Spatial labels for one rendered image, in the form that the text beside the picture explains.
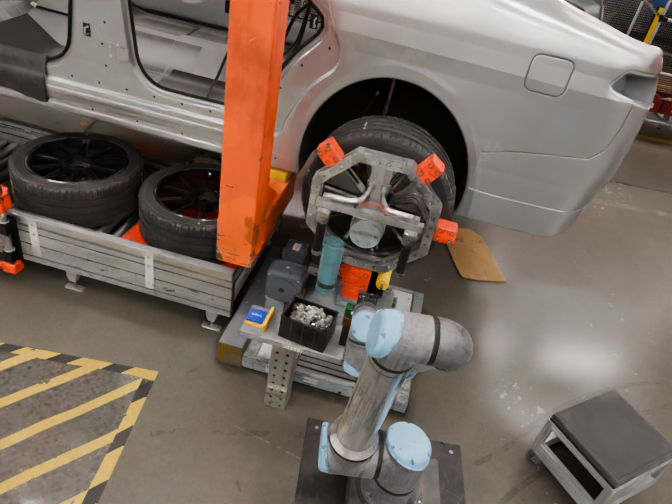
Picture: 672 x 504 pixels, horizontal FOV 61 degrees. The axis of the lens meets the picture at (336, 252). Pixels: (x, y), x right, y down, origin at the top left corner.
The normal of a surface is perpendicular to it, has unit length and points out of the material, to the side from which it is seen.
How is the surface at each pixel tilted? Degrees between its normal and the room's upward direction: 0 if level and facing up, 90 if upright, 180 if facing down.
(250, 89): 90
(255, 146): 90
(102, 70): 91
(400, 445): 7
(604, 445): 0
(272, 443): 0
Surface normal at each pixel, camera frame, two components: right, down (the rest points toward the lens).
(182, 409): 0.17, -0.79
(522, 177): -0.22, 0.55
